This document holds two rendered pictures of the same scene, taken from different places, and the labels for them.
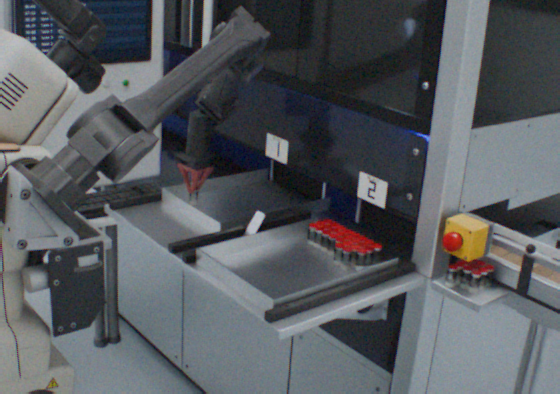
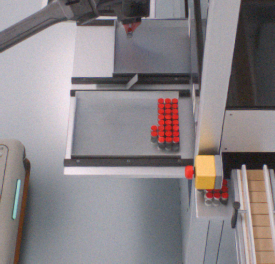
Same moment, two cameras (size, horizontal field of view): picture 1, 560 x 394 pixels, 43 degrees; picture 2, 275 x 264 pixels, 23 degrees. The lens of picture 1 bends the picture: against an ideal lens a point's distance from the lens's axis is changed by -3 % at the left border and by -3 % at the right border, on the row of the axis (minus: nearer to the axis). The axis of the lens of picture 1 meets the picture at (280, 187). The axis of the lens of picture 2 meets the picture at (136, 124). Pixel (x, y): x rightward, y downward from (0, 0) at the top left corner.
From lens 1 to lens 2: 1.48 m
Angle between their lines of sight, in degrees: 45
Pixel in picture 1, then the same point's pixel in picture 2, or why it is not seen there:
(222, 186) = (165, 26)
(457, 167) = (211, 128)
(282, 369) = not seen: hidden behind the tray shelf
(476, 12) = (216, 47)
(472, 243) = (197, 181)
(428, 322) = not seen: hidden behind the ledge
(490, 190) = (259, 144)
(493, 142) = (257, 119)
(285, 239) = (148, 99)
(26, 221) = not seen: outside the picture
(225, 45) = (38, 20)
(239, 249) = (109, 97)
